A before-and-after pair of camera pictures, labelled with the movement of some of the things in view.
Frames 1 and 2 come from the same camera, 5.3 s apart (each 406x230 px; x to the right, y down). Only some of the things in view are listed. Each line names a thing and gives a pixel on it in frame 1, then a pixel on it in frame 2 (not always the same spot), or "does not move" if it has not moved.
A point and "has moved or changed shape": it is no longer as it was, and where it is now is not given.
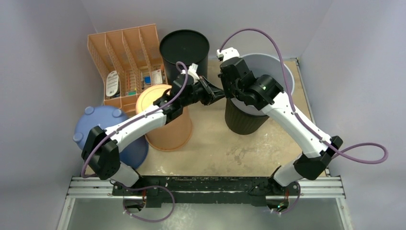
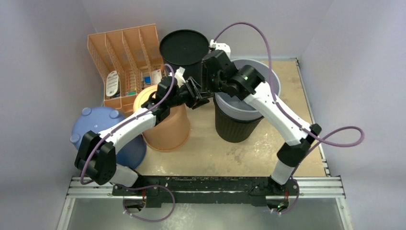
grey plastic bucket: x=258 y=64 has moved or changed shape
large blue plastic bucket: x=134 y=156 does not move
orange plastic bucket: x=172 y=135 does not move
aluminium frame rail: x=83 y=188 does not move
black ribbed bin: x=242 y=122 -> x=232 y=130
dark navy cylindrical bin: x=187 y=46 does not move
